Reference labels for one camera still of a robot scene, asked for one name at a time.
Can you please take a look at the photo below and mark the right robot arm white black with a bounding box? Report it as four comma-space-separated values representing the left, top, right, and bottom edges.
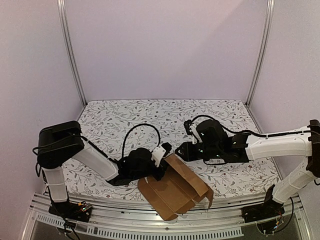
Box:
175, 118, 320, 218

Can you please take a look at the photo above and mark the brown cardboard paper box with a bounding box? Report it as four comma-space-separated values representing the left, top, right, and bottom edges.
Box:
137, 154, 214, 221

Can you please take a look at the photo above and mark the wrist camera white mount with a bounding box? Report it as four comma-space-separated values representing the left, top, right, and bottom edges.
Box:
183, 119, 201, 145
151, 142, 172, 168

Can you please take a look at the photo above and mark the aluminium frame post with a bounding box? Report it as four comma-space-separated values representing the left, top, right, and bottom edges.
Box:
56, 0, 88, 107
245, 0, 275, 108

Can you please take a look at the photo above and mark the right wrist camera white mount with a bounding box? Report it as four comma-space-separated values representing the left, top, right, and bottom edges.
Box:
183, 119, 201, 145

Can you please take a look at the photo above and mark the floral patterned table mat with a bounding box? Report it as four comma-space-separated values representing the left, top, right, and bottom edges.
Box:
63, 99, 280, 201

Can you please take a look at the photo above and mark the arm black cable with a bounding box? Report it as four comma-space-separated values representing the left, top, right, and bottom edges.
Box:
189, 114, 311, 138
117, 122, 162, 166

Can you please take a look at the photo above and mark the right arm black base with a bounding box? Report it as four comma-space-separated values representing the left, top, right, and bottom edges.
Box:
241, 184, 285, 223

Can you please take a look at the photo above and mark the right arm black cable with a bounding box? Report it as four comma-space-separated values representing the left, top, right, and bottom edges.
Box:
189, 114, 311, 138

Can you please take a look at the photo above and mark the aluminium front rail frame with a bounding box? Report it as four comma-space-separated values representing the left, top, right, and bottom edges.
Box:
20, 193, 314, 240

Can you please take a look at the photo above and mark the right aluminium frame post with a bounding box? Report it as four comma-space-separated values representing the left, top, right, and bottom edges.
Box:
245, 0, 275, 108

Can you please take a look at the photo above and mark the left aluminium frame post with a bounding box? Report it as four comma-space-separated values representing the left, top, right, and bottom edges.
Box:
56, 0, 88, 107

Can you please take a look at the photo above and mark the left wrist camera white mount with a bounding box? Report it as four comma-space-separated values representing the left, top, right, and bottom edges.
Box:
151, 142, 172, 168

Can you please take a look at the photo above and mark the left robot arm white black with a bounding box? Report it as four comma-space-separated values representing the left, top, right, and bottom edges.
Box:
32, 120, 172, 217

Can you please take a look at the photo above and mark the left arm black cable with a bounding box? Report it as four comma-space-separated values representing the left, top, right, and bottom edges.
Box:
117, 122, 162, 166

